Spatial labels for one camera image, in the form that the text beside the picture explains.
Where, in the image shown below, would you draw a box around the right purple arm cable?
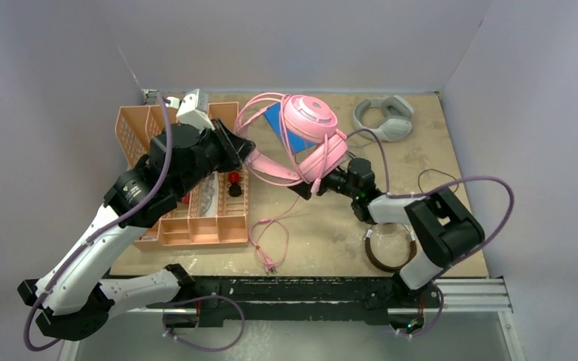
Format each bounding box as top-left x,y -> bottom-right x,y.
346,128 -> 516,280

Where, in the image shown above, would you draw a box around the red black stamp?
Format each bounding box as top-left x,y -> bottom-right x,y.
227,171 -> 242,198

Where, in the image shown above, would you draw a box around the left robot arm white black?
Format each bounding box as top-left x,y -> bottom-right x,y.
18,120 -> 256,342

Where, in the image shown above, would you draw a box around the black base frame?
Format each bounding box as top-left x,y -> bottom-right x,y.
94,275 -> 512,330

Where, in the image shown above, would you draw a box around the brown on-ear headphones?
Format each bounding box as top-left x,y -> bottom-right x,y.
364,169 -> 461,274

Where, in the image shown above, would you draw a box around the blue notebook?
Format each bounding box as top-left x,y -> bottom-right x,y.
263,103 -> 315,154

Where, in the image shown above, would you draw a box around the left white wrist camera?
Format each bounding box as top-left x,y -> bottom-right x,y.
166,89 -> 215,131

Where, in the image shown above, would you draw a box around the clear ruler pack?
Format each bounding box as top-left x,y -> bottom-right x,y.
198,173 -> 218,217

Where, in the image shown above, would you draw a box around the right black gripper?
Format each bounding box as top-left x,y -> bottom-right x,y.
288,154 -> 359,200

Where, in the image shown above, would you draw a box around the grey over-ear headphones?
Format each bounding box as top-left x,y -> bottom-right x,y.
353,96 -> 415,142

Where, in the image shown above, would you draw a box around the peach plastic desk organizer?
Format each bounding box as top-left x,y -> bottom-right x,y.
115,105 -> 249,252

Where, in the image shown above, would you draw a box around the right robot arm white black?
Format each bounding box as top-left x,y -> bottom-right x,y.
315,158 -> 485,306

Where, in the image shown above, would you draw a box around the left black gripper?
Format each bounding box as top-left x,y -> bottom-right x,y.
175,117 -> 255,198

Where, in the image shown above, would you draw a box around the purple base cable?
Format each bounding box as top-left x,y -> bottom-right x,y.
162,295 -> 246,353

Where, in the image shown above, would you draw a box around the pink wired headphones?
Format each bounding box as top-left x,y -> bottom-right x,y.
234,93 -> 350,276

